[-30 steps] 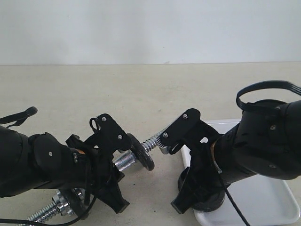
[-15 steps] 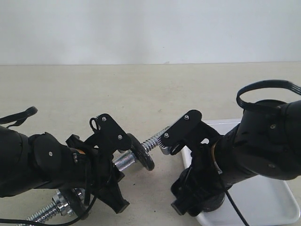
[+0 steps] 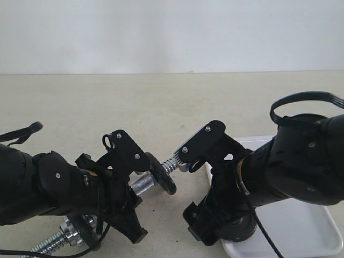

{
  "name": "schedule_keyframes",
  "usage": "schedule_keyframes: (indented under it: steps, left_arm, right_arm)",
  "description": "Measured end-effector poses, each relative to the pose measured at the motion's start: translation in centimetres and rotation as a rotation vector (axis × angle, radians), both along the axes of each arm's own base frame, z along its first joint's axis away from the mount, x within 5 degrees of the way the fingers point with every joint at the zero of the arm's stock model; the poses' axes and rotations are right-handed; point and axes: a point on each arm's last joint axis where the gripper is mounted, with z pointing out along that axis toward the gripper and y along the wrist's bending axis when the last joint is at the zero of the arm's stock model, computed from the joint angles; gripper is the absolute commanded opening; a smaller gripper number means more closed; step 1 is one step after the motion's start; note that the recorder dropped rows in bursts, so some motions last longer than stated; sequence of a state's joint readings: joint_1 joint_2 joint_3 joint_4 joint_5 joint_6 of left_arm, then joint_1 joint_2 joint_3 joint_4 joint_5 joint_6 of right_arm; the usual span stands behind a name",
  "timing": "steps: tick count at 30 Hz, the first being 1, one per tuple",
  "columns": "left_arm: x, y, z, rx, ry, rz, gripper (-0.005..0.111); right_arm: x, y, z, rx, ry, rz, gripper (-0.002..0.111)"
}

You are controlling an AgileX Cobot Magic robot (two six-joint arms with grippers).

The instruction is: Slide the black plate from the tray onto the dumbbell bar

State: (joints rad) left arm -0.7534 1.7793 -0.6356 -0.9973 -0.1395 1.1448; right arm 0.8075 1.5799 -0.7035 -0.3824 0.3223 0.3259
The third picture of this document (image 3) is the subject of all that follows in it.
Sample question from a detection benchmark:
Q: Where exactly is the black far-end weight plate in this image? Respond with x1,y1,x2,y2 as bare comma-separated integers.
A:
145,152,177,195

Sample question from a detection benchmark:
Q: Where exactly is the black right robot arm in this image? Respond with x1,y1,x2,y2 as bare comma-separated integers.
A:
178,114,343,246

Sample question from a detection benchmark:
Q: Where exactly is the left arm ribbon cable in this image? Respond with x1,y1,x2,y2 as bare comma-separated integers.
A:
0,121,44,147

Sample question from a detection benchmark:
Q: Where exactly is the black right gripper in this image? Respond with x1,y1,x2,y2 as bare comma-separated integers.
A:
183,163,249,246

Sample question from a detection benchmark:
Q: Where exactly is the right arm ribbon cable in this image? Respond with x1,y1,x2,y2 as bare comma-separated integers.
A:
269,91,344,127

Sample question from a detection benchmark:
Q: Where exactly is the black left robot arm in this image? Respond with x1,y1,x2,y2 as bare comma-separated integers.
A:
1,145,148,243

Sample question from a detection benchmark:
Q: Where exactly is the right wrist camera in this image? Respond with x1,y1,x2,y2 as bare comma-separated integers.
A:
174,120,252,173

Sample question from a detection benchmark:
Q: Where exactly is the black camera cable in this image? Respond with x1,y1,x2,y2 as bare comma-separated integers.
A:
241,182,280,258
0,171,113,256

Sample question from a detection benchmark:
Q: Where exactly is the chrome star collar nut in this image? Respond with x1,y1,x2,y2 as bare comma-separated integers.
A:
60,217,95,247

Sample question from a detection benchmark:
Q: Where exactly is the black left camera cable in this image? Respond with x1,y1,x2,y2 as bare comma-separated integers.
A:
0,171,113,256

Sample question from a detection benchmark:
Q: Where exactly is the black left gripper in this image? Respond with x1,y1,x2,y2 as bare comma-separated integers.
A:
76,153,148,244

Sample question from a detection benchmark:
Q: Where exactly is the white rectangular tray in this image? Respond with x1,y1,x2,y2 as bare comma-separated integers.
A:
221,135,343,258

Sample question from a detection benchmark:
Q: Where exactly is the arm ribbon cable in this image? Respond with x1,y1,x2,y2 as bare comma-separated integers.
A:
0,121,44,147
269,91,344,127

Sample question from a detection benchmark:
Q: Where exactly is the chrome dumbbell bar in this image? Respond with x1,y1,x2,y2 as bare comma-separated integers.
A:
31,157,177,255

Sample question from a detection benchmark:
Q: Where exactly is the black right camera cable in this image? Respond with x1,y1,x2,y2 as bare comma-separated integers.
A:
241,182,280,258

